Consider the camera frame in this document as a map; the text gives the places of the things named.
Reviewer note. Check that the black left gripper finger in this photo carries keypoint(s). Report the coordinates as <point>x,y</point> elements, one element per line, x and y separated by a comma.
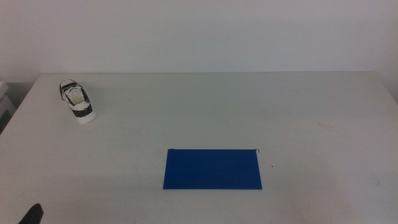
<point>32,216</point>

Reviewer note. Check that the white and black shoe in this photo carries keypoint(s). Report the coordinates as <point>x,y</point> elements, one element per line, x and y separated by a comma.
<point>81,109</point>

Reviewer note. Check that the blue rectangular mat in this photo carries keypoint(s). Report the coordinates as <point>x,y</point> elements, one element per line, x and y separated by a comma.
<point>211,169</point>

